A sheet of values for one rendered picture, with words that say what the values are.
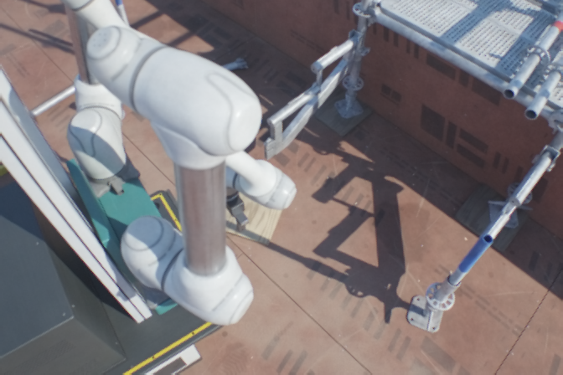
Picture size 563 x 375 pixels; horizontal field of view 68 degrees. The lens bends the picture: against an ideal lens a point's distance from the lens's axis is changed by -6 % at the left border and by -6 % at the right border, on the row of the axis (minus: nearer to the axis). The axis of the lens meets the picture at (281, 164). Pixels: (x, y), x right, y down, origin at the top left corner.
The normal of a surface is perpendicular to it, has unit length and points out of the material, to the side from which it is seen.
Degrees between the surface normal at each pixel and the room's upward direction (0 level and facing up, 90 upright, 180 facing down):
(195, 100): 33
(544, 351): 0
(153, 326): 0
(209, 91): 22
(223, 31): 0
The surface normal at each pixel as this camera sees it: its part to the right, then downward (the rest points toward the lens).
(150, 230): -0.10, -0.64
